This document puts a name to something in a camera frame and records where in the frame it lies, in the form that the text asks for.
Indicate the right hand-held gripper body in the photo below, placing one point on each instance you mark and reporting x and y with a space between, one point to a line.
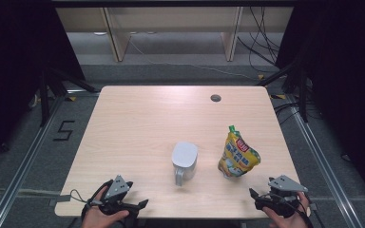
286 184

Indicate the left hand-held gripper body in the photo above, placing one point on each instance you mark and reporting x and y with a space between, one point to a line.
115 186

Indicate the yellow green spout pouch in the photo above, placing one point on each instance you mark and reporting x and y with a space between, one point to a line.
237 155

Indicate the person's right hand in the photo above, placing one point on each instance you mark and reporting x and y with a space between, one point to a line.
285 223

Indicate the person's left hand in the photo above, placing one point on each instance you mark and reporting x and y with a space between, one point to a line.
96 220

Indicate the yellow black tape piece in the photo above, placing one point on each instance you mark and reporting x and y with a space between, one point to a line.
260 76
278 96
71 98

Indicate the black metal stand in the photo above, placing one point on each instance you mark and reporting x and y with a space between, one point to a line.
44 101
303 95

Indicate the black curtain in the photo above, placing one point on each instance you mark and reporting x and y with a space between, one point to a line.
12 63
345 79

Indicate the white round furniture foot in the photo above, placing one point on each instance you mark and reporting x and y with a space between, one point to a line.
100 33

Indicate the aluminium floor rail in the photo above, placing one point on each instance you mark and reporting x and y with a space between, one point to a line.
323 167
22 171

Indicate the grey metal bracket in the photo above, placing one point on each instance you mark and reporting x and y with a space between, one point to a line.
61 199

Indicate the black frame beam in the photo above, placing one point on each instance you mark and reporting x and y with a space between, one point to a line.
171 3

